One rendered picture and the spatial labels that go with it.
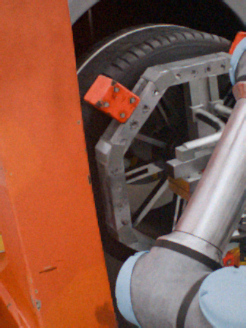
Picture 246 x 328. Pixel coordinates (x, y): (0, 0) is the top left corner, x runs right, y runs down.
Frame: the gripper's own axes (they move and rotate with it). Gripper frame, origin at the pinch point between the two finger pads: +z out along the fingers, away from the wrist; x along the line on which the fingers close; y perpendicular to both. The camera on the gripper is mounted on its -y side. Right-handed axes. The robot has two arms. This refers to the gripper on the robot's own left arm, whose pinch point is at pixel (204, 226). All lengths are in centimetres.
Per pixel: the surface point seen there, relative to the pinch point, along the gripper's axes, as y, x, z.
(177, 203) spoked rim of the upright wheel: 10.5, 30.7, 14.7
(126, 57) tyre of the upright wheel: -31.6, 23.4, 21.3
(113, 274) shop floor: 83, 100, 65
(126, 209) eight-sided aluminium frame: 1.5, 9.6, 20.9
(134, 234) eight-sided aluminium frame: 8.6, 10.1, 20.0
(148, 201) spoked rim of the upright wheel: 7.3, 25.0, 20.5
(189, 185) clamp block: -11.1, -2.7, 2.2
